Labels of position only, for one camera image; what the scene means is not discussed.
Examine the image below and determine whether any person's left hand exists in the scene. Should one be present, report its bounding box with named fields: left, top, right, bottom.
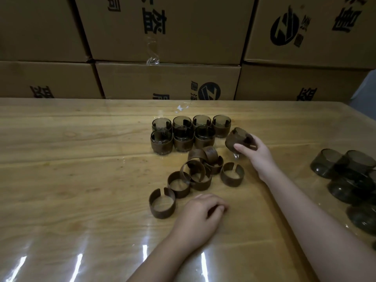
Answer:
left=172, top=193, right=230, bottom=253

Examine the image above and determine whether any person's right hand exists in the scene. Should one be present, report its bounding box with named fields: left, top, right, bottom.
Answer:
left=233, top=134, right=280, bottom=185

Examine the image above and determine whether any pile of brown sleeve rings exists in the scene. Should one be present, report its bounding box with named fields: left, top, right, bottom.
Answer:
left=167, top=146, right=224, bottom=199

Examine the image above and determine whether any cluster of smoky glass cups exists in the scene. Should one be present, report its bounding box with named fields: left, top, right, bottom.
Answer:
left=310, top=148, right=376, bottom=250

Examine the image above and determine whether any person's right forearm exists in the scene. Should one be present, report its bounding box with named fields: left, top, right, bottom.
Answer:
left=263, top=170, right=376, bottom=282

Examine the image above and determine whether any stack of brown cardboard boxes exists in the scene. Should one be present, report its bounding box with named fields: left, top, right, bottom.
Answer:
left=0, top=0, right=376, bottom=102

